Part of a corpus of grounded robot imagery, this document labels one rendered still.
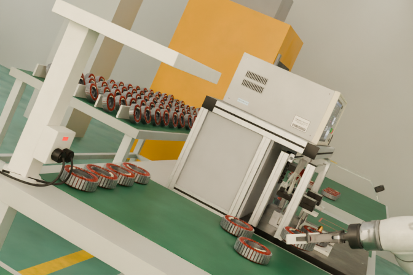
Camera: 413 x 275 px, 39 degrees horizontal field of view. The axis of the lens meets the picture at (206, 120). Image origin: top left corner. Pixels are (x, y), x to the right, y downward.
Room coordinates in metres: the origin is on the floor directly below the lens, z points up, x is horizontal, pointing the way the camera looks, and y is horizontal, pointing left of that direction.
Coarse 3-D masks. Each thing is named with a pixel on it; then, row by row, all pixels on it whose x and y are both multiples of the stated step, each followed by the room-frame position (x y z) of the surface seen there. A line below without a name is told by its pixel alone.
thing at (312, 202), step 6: (282, 192) 2.15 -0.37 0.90; (288, 198) 2.14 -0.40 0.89; (306, 198) 2.13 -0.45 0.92; (312, 198) 2.17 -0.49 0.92; (300, 204) 2.13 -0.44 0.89; (306, 204) 2.12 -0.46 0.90; (312, 204) 2.12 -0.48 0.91; (282, 210) 2.15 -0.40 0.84; (306, 210) 2.12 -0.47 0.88; (312, 210) 2.11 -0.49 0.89
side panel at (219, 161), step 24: (216, 120) 2.07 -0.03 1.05; (192, 144) 2.07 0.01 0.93; (216, 144) 2.06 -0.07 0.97; (240, 144) 2.04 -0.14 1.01; (264, 144) 2.01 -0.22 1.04; (192, 168) 2.07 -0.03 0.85; (216, 168) 2.05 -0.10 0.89; (240, 168) 2.03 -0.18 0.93; (192, 192) 2.05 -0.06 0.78; (216, 192) 2.04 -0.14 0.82; (240, 192) 2.00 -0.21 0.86
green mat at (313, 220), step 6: (300, 210) 2.90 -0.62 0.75; (318, 210) 3.18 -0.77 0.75; (312, 216) 2.89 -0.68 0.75; (318, 216) 2.97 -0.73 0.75; (324, 216) 3.06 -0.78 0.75; (330, 216) 3.15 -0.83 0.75; (312, 222) 2.71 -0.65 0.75; (318, 222) 2.79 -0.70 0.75; (324, 222) 2.87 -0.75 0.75; (330, 222) 2.94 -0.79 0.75; (336, 222) 3.03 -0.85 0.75; (342, 222) 3.13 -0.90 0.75; (324, 228) 2.70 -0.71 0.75; (330, 228) 2.76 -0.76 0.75; (336, 228) 2.84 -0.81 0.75; (342, 228) 2.93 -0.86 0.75
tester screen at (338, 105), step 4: (336, 104) 2.14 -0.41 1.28; (340, 104) 2.28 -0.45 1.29; (336, 108) 2.19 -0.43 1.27; (332, 112) 2.14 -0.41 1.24; (336, 112) 2.26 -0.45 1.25; (332, 116) 2.20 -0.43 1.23; (336, 116) 2.33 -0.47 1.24; (328, 120) 2.12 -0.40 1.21; (328, 124) 2.18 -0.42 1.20; (324, 128) 2.12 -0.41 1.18; (324, 132) 2.18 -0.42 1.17
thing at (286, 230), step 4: (284, 228) 1.81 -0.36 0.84; (288, 228) 1.82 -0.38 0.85; (292, 228) 1.84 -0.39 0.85; (284, 232) 1.80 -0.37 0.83; (288, 232) 1.78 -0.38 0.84; (292, 232) 1.79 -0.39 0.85; (296, 232) 1.85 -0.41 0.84; (300, 232) 1.85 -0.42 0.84; (284, 236) 1.79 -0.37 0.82; (284, 240) 1.79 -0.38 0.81; (292, 244) 1.77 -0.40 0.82; (296, 244) 1.76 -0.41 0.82; (300, 244) 1.76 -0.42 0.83; (304, 244) 1.77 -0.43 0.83; (308, 244) 1.77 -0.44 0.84; (312, 244) 1.78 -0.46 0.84; (300, 248) 1.77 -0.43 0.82; (304, 248) 1.76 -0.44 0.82; (308, 248) 1.77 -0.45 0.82; (312, 248) 1.79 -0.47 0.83
